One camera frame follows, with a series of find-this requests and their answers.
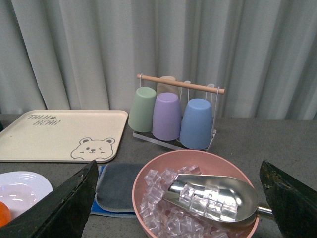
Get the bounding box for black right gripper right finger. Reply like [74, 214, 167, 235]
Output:
[259, 161, 317, 238]

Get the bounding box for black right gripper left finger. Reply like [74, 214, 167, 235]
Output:
[0, 161, 99, 238]

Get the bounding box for white ribbed deep plate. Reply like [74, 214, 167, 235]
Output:
[0, 171, 53, 219]

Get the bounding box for orange mandarin fruit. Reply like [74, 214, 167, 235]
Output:
[0, 202, 11, 227]

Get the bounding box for grey blue folded cloth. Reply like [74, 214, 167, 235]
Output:
[91, 162, 144, 218]

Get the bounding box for silver metal scoop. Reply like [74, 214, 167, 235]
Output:
[163, 174, 274, 230]

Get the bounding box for beige bear serving tray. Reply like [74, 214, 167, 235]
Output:
[0, 110, 128, 163]

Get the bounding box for pink bowl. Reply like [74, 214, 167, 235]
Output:
[132, 150, 251, 238]

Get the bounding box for clear fake ice cubes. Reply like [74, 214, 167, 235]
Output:
[140, 165, 243, 238]

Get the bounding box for green plastic cup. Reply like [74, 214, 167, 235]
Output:
[128, 87, 157, 132]

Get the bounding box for blue plastic cup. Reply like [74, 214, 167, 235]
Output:
[179, 98, 212, 150]

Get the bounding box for purple plastic cup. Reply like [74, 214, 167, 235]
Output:
[152, 92, 181, 141]

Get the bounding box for beige plastic cup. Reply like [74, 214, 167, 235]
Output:
[156, 76, 180, 97]

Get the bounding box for grey curtain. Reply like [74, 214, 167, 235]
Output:
[0, 0, 317, 120]

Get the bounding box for white cup rack wooden handle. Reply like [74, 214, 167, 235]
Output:
[133, 74, 225, 151]

